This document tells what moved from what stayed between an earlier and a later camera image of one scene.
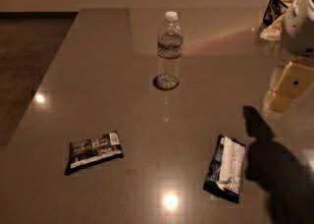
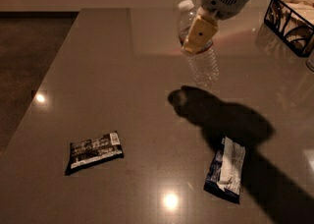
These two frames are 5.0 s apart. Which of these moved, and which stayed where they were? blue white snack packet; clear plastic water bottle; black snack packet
Moved: clear plastic water bottle
Stayed: blue white snack packet; black snack packet
